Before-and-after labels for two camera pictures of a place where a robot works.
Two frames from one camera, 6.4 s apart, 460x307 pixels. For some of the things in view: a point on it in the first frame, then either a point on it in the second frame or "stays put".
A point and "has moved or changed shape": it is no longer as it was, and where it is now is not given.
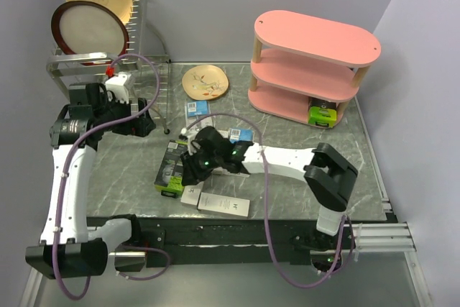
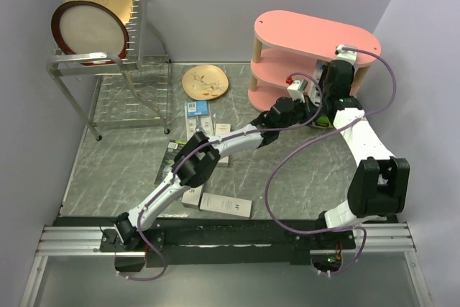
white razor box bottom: x=223 y=204 stays put
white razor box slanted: x=191 y=193 stays put
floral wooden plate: x=205 y=82 stays put
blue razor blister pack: x=241 y=134 has moved or changed shape
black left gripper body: x=118 y=111 to x=302 y=113
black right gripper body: x=201 y=164 to x=323 y=80
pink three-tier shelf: x=299 y=57 stays put
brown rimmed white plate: x=90 y=26 stays put
